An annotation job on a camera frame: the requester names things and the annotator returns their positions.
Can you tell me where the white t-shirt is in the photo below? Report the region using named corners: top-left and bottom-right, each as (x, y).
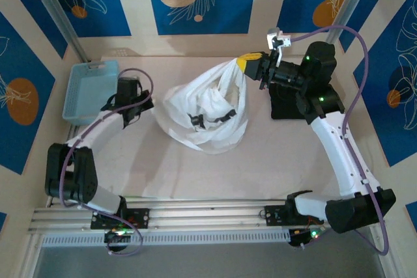
top-left (152, 57), bottom-right (250, 156)

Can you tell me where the folded black t-shirt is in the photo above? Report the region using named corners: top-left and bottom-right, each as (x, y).
top-left (268, 81), bottom-right (310, 121)

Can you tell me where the light blue plastic basket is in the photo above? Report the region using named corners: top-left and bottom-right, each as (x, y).
top-left (61, 59), bottom-right (122, 126)

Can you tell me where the pale table cover sheet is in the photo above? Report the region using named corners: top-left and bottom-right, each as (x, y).
top-left (69, 55), bottom-right (365, 201)

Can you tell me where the black left controller board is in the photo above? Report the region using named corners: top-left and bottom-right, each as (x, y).
top-left (104, 229), bottom-right (134, 253)

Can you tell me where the black controller board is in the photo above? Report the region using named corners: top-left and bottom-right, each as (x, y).
top-left (288, 227), bottom-right (326, 249)
top-left (104, 229), bottom-right (134, 253)

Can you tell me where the black right controller board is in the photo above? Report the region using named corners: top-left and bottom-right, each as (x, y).
top-left (288, 227), bottom-right (326, 249)

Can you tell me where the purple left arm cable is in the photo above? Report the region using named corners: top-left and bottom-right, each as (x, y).
top-left (60, 68), bottom-right (154, 256)

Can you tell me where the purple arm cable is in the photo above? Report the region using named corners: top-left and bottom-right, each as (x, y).
top-left (60, 68), bottom-right (154, 256)
top-left (289, 25), bottom-right (390, 256)

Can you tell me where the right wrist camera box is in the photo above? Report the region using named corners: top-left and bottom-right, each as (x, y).
top-left (266, 26), bottom-right (291, 51)

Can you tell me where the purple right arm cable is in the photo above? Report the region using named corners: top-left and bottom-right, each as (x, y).
top-left (289, 25), bottom-right (390, 256)

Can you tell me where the aluminium corner post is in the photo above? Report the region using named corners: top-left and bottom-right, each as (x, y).
top-left (24, 0), bottom-right (89, 63)
top-left (318, 0), bottom-right (374, 61)

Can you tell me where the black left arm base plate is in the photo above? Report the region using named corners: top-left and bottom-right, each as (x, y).
top-left (90, 208), bottom-right (151, 230)

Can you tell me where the aluminium rail frame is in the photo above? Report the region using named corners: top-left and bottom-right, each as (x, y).
top-left (27, 198), bottom-right (387, 235)

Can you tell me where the white slotted cable duct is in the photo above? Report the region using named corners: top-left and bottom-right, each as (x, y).
top-left (42, 229), bottom-right (291, 248)

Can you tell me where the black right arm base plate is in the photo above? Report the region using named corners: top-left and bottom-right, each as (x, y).
top-left (264, 204), bottom-right (325, 227)

